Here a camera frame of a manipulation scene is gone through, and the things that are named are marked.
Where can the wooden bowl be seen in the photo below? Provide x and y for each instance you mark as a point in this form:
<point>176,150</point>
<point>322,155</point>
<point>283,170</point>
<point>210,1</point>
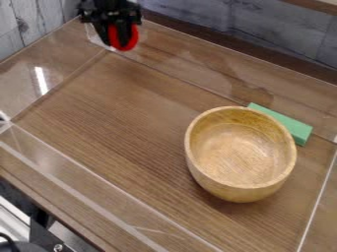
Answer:
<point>239,153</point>

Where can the green foam block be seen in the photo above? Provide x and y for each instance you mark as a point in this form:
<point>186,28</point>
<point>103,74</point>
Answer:
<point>298,129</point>

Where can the black stand at corner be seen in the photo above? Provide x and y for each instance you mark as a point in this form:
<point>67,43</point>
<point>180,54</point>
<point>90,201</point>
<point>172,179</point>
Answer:
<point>25,236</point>

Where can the clear acrylic tray wall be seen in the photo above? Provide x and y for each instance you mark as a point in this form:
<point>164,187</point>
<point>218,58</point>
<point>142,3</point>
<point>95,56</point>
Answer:
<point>92,144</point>

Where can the red felt strawberry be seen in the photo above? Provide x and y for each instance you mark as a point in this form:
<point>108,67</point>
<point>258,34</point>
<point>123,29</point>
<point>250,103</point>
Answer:
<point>123,38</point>

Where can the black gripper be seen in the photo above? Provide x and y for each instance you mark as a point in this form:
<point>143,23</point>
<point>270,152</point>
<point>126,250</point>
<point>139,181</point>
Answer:
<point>108,11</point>

